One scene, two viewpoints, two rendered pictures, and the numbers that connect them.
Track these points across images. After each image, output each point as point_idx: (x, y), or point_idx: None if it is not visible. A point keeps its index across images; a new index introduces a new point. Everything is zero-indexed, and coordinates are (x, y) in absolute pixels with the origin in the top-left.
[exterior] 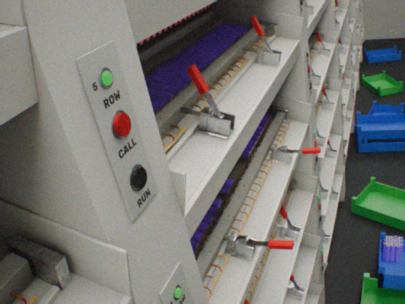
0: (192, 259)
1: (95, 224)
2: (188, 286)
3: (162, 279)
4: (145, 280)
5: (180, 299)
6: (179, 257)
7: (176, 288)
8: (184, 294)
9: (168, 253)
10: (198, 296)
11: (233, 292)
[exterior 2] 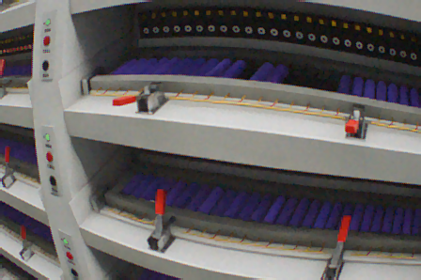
0: (63, 17)
1: None
2: (54, 27)
3: (47, 8)
4: (41, 0)
5: (48, 27)
6: (57, 7)
7: (48, 19)
8: (51, 28)
9: (54, 0)
10: (58, 43)
11: (102, 108)
